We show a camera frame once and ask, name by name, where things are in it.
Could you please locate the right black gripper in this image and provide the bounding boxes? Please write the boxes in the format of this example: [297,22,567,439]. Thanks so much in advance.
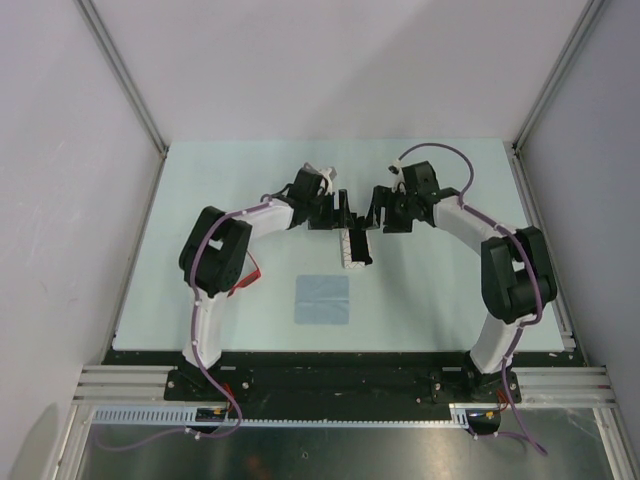
[363,185,418,233]

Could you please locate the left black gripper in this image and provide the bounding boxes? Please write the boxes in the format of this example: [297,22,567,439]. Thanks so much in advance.
[305,189,354,230]

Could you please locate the white geometric glasses case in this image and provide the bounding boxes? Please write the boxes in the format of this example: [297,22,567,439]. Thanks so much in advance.
[340,229,373,269]

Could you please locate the blue cleaning cloth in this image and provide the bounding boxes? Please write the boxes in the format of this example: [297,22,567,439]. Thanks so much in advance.
[294,275,350,326]

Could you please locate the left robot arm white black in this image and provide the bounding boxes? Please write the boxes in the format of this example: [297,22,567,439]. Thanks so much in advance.
[179,163,356,400]

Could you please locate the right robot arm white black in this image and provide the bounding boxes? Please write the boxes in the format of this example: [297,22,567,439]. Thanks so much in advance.
[364,161,557,401]

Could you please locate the red sunglasses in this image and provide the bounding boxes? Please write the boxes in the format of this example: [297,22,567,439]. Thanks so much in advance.
[227,251,262,297]

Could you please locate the aluminium front crossbar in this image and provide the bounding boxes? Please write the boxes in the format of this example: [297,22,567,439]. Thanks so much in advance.
[74,365,616,408]

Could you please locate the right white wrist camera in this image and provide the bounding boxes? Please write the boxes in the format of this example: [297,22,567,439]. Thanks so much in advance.
[388,159,406,193]

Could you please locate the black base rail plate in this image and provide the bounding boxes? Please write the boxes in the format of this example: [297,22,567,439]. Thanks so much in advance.
[103,350,585,419]

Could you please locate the grey slotted cable duct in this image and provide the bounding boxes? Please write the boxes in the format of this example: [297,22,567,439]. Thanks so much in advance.
[92,404,502,428]

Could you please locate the left aluminium frame post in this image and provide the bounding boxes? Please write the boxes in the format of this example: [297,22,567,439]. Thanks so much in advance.
[73,0,169,159]

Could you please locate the aluminium frame post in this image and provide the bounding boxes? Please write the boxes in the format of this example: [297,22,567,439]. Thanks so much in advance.
[73,0,169,159]
[511,0,611,152]

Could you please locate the right aluminium frame post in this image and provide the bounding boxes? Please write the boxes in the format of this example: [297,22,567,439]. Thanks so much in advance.
[511,0,611,152]

